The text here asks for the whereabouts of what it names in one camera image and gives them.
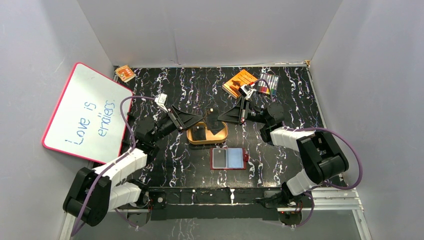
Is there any stack of black credit cards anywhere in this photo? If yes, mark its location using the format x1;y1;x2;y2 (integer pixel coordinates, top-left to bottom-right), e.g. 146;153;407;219
191;125;206;141

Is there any orange book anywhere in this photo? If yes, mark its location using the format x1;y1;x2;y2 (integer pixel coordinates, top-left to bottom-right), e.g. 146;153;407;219
222;69;257;99

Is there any red card holder wallet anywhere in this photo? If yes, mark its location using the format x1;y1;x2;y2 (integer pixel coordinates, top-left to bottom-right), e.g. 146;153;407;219
210;147;250;170

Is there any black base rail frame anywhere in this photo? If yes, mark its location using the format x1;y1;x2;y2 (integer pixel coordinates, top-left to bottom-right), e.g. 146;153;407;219
119;187;364;229

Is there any pink framed whiteboard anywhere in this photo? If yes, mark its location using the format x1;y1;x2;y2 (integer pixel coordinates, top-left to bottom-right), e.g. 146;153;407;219
41;62;133;163

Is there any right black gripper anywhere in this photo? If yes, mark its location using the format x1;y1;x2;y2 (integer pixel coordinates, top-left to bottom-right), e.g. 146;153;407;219
217;97;269;126

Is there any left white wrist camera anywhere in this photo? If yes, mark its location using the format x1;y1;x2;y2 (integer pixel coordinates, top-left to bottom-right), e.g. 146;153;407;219
154;93;169;113

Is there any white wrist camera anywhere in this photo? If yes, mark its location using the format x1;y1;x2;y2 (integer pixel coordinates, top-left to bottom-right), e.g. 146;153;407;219
154;93;169;113
238;84;256;101

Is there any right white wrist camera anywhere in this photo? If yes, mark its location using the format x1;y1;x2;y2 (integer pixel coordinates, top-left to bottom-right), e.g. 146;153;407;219
238;84;256;101

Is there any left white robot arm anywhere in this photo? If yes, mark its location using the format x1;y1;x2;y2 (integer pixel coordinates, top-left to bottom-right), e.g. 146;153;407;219
62;105;203;227

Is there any orange oval tray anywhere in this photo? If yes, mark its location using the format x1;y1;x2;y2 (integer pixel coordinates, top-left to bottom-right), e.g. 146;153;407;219
186;121;229;145

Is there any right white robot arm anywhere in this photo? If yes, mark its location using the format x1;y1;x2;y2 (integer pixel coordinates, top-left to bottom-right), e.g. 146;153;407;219
217;97;349;207

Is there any pack of coloured markers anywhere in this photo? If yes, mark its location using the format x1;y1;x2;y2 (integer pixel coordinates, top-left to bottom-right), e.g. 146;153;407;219
256;73;280;97

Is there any small orange card box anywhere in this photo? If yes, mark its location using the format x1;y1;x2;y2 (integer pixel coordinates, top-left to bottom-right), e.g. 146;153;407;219
115;65;136;83

